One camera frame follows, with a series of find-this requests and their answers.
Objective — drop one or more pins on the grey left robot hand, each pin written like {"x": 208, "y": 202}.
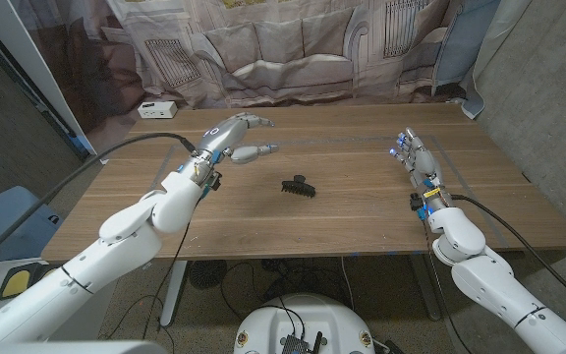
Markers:
{"x": 224, "y": 135}

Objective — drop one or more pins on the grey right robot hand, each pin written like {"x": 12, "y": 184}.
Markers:
{"x": 425, "y": 164}

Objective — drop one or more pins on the black claw hair clip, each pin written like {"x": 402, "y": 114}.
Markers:
{"x": 298, "y": 188}

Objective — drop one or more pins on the white robot shoulder housing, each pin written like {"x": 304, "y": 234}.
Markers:
{"x": 67, "y": 348}

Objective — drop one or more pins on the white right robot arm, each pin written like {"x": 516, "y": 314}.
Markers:
{"x": 484, "y": 280}

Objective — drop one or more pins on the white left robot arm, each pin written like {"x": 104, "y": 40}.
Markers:
{"x": 130, "y": 231}

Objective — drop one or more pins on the white power strip box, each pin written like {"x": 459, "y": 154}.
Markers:
{"x": 156, "y": 109}

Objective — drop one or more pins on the printed sofa backdrop cloth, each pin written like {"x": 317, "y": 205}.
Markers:
{"x": 283, "y": 49}

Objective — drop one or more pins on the grey table leg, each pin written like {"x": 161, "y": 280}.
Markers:
{"x": 423, "y": 295}

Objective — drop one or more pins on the black round floor fan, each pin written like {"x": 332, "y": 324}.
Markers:
{"x": 207, "y": 274}

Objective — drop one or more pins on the white table leg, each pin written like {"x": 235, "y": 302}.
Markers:
{"x": 166, "y": 307}

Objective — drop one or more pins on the black power adapter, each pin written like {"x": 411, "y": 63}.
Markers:
{"x": 393, "y": 348}

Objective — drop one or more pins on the white round robot torso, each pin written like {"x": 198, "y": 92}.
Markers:
{"x": 312, "y": 314}

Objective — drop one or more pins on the white-edged dark panel board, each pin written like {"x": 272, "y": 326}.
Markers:
{"x": 26, "y": 49}

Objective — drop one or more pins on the black device on torso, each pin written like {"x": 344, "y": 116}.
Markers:
{"x": 293, "y": 344}

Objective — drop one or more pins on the blue plastic bin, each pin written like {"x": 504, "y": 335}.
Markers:
{"x": 27, "y": 236}

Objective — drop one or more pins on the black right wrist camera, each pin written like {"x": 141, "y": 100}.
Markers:
{"x": 415, "y": 202}

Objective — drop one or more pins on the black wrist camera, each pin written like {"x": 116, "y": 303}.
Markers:
{"x": 415, "y": 202}
{"x": 215, "y": 181}

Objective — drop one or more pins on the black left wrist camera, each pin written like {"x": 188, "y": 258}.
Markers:
{"x": 215, "y": 181}

